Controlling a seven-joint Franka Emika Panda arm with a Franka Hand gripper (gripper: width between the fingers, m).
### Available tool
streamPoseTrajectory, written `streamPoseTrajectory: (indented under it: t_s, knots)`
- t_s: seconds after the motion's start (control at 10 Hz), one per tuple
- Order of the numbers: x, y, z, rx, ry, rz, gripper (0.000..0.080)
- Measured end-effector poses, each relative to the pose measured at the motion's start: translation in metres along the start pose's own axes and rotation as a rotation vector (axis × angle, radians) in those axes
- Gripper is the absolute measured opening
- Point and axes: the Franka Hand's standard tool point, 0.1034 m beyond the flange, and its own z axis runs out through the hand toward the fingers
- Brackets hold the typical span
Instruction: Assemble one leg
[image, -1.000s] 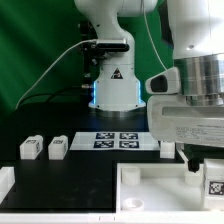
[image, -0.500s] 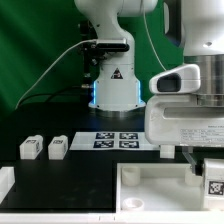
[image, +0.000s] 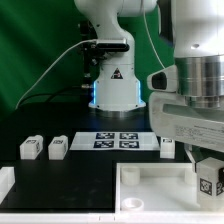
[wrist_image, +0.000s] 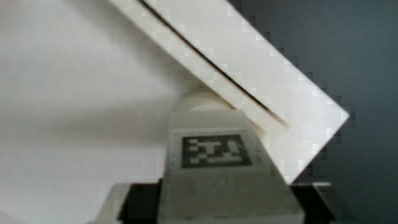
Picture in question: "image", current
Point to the white square tabletop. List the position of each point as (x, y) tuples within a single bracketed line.
[(150, 187)]

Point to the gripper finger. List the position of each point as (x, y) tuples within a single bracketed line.
[(194, 154)]

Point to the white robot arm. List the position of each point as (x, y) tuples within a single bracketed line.
[(187, 102)]

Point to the white left obstacle bar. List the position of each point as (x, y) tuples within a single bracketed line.
[(7, 180)]

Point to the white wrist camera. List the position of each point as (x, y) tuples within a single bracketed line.
[(165, 80)]

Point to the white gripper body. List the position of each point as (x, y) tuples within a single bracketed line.
[(171, 118)]

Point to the white sheet with tags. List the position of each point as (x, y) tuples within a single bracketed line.
[(132, 141)]

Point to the black camera on base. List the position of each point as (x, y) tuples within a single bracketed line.
[(93, 53)]

